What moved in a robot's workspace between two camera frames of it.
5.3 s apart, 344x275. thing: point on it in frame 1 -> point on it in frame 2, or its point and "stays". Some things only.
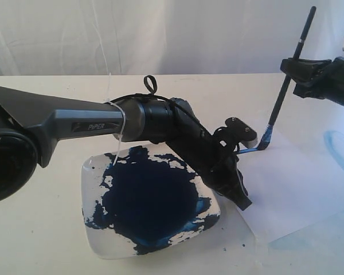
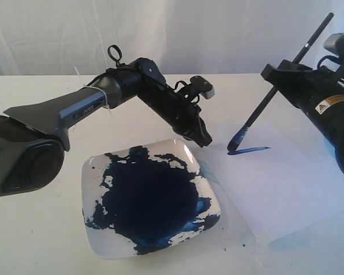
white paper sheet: (304, 174) stays
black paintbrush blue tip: (268, 132) -> (241, 133)
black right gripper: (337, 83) -> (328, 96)
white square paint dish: (143, 201) stays
